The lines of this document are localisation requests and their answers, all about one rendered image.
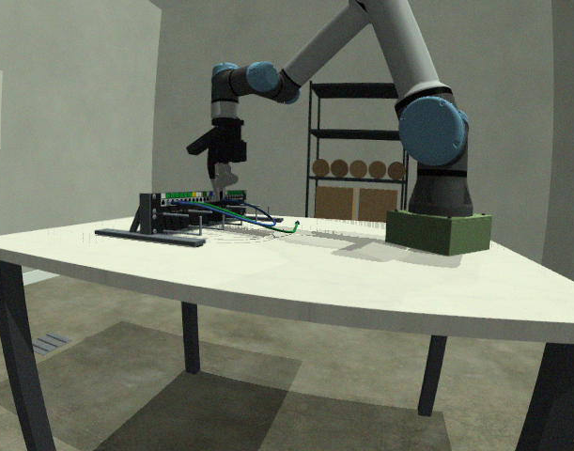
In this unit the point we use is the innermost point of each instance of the dark grey port rack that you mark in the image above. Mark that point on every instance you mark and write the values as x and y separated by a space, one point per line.
153 226

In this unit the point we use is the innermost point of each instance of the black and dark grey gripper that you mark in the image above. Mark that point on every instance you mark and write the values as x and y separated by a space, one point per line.
220 174

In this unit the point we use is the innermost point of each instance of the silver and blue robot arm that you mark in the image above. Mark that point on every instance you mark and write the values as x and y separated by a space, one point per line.
430 128

